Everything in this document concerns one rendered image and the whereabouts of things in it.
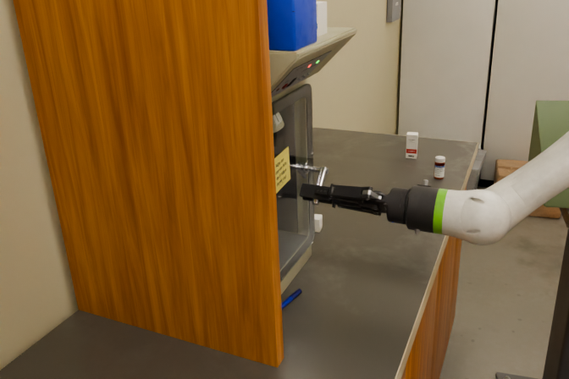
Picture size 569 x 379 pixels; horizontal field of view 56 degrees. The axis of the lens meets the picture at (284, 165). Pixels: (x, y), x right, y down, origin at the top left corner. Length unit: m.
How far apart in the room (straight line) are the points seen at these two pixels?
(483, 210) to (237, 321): 0.51
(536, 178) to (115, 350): 0.92
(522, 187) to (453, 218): 0.19
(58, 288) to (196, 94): 0.61
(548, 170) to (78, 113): 0.93
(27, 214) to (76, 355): 0.30
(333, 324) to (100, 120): 0.61
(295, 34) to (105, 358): 0.71
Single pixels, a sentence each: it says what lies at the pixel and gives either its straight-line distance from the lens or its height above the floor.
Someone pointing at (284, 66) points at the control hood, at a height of 1.49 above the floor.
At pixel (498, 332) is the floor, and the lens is 2.78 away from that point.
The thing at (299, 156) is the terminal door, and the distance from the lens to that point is 1.18.
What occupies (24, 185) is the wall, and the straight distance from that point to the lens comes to 1.18.
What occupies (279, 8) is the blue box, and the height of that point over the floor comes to 1.58.
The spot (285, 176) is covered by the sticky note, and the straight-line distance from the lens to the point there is 1.13.
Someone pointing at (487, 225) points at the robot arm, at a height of 1.17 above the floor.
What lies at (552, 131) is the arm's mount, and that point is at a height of 1.12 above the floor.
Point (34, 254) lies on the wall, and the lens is 1.23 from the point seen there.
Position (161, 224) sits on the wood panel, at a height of 1.20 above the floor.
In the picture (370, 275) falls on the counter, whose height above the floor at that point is 0.94.
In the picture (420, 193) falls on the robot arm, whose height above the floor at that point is 1.20.
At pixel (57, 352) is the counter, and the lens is 1.21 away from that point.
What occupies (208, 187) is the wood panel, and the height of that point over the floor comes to 1.29.
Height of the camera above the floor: 1.65
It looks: 21 degrees down
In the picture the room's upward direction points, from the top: 2 degrees counter-clockwise
